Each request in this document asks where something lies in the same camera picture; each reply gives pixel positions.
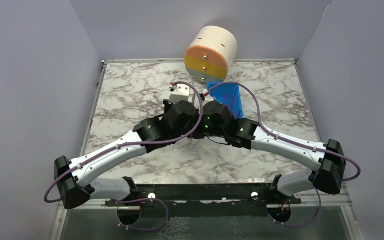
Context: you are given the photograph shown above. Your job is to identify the yellow wire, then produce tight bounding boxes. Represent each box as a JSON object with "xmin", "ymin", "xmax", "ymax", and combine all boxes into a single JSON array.
[{"xmin": 186, "ymin": 138, "xmax": 213, "ymax": 155}]

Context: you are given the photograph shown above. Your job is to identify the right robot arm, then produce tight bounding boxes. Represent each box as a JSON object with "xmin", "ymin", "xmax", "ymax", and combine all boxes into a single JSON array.
[{"xmin": 191, "ymin": 101, "xmax": 347, "ymax": 197}]

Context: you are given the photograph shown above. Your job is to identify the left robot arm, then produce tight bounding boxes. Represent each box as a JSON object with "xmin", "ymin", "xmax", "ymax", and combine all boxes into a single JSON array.
[{"xmin": 53, "ymin": 100, "xmax": 201, "ymax": 210}]

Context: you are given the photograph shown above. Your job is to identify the blue plastic bin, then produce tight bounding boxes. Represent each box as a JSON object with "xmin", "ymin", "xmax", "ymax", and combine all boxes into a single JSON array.
[{"xmin": 207, "ymin": 82, "xmax": 244, "ymax": 119}]

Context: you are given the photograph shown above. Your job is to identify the cream cylindrical drawer container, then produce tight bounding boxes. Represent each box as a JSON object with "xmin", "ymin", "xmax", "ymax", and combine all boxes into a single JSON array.
[{"xmin": 184, "ymin": 25, "xmax": 238, "ymax": 84}]

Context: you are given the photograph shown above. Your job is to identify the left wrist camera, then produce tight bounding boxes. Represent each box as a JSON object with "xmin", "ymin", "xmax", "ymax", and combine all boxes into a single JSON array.
[{"xmin": 168, "ymin": 83, "xmax": 190, "ymax": 104}]

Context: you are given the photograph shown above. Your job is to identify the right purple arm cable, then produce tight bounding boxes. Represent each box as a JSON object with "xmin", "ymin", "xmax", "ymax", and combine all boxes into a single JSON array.
[{"xmin": 200, "ymin": 81, "xmax": 362, "ymax": 229}]

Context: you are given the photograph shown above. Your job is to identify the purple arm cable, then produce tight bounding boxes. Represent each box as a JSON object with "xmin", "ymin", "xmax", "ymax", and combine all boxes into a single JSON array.
[
  {"xmin": 200, "ymin": 81, "xmax": 362, "ymax": 229},
  {"xmin": 43, "ymin": 81, "xmax": 205, "ymax": 232}
]

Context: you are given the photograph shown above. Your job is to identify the red wire bundle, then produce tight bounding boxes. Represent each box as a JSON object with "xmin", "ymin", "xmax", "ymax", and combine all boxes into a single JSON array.
[{"xmin": 223, "ymin": 93, "xmax": 239, "ymax": 112}]

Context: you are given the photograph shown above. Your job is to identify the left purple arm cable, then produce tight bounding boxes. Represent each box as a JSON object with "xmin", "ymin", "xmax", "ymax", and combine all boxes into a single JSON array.
[{"xmin": 43, "ymin": 81, "xmax": 205, "ymax": 232}]

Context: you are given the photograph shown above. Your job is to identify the aluminium frame rail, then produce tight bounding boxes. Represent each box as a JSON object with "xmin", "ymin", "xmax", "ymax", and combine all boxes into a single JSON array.
[{"xmin": 299, "ymin": 190, "xmax": 353, "ymax": 207}]

